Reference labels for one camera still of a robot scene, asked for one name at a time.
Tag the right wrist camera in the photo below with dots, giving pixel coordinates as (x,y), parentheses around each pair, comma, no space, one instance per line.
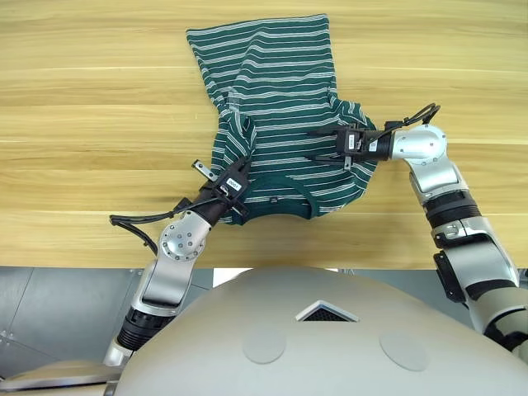
(350,141)

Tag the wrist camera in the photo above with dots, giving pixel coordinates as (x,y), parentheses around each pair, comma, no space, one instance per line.
(232,183)
(350,141)

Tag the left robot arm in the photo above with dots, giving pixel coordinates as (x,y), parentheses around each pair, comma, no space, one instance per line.
(181,239)

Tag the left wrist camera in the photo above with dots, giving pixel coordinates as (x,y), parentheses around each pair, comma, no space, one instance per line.
(232,183)

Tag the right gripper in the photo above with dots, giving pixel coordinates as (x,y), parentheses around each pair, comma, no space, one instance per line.
(378,146)

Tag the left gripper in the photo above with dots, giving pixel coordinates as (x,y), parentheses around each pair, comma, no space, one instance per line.
(208,208)

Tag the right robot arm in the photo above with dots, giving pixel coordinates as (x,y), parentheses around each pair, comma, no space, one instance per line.
(437,173)

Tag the robot body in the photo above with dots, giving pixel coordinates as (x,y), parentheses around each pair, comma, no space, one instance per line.
(313,350)

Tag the green striped T-shirt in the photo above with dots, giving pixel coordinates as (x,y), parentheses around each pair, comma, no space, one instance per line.
(284,82)

